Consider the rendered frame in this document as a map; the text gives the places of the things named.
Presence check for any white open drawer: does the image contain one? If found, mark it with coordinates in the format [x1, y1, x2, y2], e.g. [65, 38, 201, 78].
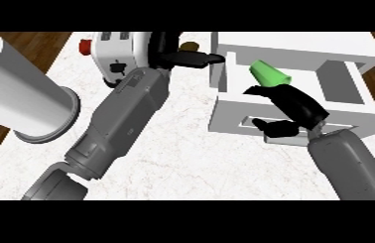
[210, 51, 373, 106]

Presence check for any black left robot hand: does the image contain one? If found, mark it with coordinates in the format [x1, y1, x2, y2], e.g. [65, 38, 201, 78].
[145, 32, 227, 71]

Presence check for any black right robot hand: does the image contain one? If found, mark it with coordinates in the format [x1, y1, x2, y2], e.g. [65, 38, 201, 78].
[242, 83, 331, 139]

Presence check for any green cup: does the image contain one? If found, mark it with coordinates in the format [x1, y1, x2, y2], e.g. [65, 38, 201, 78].
[249, 59, 292, 88]

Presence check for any small brown round object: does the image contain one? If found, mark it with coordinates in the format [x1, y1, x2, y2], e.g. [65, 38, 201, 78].
[177, 41, 201, 54]

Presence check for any white cabinet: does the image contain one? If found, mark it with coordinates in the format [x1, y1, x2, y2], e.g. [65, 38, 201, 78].
[210, 32, 375, 69]

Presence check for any white toaster with red knob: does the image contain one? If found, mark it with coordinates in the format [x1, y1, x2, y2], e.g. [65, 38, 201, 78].
[78, 32, 153, 89]

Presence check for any large white cylindrical canister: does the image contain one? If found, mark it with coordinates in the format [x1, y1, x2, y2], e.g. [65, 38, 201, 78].
[0, 37, 83, 145]

